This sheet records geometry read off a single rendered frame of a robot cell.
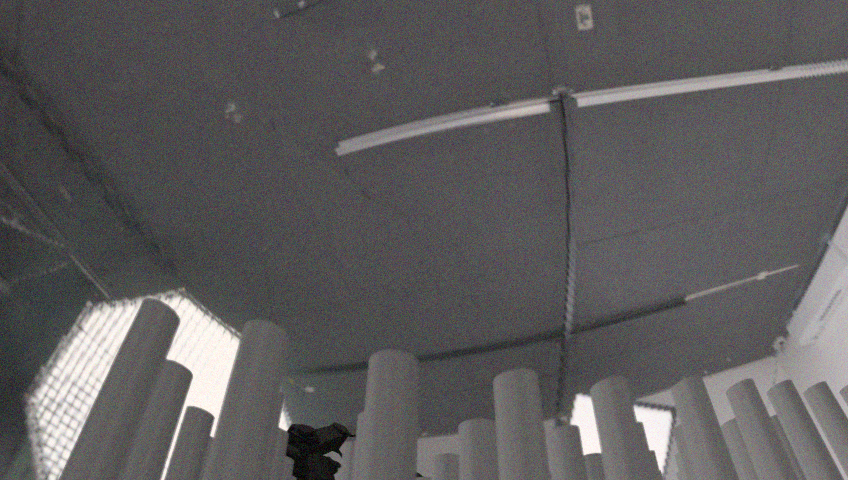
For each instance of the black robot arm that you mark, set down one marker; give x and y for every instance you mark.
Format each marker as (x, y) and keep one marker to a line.
(306, 446)

